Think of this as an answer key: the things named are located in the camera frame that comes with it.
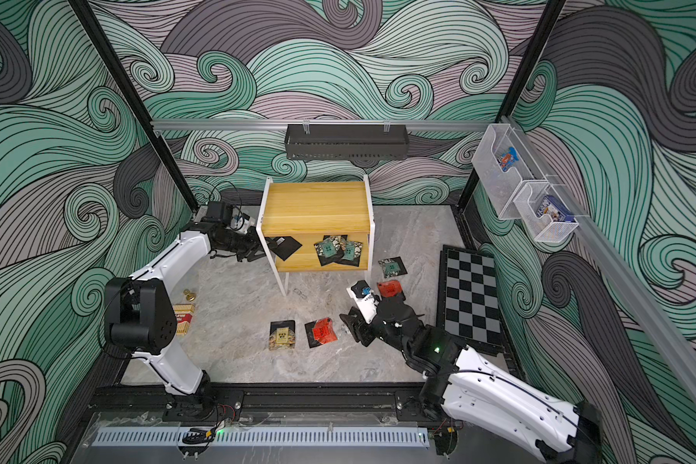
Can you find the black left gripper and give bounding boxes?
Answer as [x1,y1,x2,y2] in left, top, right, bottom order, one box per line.
[218,227,278,262]

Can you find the black barcode tea bag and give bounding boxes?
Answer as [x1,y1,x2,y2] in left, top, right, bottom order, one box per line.
[266,236,303,261]

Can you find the green label tea bag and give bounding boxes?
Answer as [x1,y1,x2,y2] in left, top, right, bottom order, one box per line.
[313,236,344,266]

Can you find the yellow label tea bag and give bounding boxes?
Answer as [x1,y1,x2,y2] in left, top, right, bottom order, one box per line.
[269,320,296,351]

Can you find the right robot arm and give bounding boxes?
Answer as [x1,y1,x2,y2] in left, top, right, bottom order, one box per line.
[340,297,603,463]

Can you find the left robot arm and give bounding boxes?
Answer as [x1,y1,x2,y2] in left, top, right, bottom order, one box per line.
[104,201,265,396]

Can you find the white metal wooden shelf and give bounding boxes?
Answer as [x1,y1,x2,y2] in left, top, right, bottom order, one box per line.
[256,175,376,296]

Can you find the red gold card box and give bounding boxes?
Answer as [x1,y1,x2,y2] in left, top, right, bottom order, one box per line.
[173,304,196,336]

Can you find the black chessboard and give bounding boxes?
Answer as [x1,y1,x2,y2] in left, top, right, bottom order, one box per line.
[436,245,505,356]

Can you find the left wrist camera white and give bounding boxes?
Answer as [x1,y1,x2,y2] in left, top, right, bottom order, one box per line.
[227,208,254,235]

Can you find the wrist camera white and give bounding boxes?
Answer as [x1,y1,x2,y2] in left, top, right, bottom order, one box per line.
[227,208,254,235]
[346,280,379,324]

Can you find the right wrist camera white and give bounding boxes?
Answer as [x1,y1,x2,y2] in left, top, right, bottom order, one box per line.
[346,280,379,324]

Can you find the black wire mesh basket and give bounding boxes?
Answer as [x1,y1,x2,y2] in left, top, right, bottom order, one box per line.
[284,125,410,164]

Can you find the white slotted cable duct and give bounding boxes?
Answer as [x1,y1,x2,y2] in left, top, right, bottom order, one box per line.
[90,426,429,449]

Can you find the aluminium wall rail back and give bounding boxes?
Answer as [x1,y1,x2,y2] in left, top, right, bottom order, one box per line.
[151,118,491,133]

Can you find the aluminium wall rail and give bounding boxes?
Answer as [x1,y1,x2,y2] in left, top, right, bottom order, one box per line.
[151,118,491,133]
[500,116,696,406]

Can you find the clear wall bin lower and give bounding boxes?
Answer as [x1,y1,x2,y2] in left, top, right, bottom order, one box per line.
[513,181,579,244]

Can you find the clear wall bin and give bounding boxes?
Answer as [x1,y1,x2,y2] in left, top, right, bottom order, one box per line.
[513,181,579,244]
[473,124,536,220]

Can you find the clear wall bin upper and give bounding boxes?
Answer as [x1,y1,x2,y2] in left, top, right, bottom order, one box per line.
[473,124,536,220]

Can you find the black frame post left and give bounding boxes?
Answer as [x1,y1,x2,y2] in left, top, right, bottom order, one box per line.
[68,0,200,213]

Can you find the black frame post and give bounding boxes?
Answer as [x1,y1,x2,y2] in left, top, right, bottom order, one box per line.
[459,0,568,201]
[68,0,200,213]

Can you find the black frame post right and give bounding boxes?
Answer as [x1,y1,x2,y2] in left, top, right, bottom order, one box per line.
[459,0,568,201]

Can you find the aluminium wall rail right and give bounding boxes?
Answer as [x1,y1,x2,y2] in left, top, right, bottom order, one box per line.
[500,116,696,406]

